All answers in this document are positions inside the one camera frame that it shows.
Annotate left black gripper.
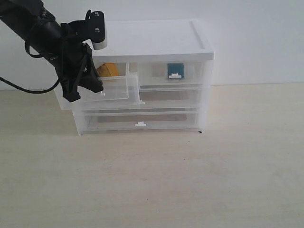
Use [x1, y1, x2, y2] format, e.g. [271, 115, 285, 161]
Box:
[49, 20, 104, 102]

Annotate yellow cheese wedge block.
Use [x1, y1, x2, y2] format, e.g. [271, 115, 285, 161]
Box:
[96, 63, 119, 77]

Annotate blue bottle white cap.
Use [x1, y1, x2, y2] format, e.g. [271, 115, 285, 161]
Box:
[167, 63, 195, 80]

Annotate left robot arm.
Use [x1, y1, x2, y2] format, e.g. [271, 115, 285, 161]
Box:
[0, 0, 107, 102]

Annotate white plastic drawer cabinet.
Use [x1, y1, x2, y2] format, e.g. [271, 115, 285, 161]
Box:
[56, 19, 216, 136]

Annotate middle wide clear drawer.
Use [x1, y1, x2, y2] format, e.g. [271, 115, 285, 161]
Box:
[73, 89, 204, 114]

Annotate wide clear drawer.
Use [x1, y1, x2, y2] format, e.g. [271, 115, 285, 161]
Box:
[73, 89, 204, 114]
[78, 110, 202, 133]

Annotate bottom wide clear drawer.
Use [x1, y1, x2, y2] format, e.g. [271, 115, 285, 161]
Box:
[78, 110, 202, 133]

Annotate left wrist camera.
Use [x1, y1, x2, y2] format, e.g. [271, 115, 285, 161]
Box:
[85, 10, 107, 50]

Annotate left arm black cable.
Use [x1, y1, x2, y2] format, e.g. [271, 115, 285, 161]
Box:
[0, 23, 65, 94]

